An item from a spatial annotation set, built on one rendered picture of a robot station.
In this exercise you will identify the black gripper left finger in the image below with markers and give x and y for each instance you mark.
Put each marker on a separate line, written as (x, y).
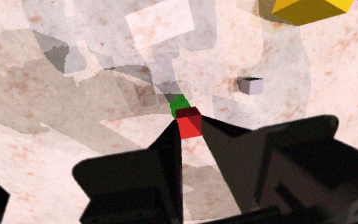
(160, 164)

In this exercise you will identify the yellow block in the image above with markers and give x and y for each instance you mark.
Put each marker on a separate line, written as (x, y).
(302, 12)

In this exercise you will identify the red block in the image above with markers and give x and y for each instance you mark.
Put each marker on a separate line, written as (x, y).
(189, 121)

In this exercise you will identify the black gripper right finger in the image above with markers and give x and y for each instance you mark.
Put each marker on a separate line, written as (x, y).
(243, 155)

